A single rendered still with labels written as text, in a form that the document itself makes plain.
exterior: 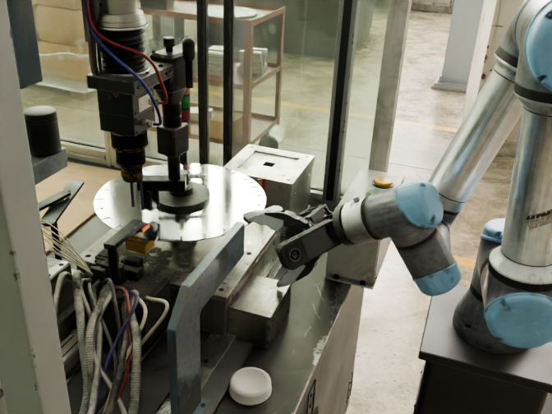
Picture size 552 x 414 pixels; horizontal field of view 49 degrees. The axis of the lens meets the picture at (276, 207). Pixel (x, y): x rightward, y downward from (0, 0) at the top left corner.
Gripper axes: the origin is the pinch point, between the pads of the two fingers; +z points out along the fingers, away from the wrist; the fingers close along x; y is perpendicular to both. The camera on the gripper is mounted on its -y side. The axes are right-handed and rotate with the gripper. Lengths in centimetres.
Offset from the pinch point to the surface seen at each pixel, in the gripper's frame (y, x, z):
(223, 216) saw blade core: -1.4, 9.0, 2.5
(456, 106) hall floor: 399, -43, 91
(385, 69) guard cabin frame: 49, 20, -16
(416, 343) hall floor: 101, -80, 37
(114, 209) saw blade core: -10.5, 18.6, 17.9
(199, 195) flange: 1.1, 13.8, 8.1
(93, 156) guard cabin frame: 35, 32, 72
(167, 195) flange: -2.5, 16.4, 12.2
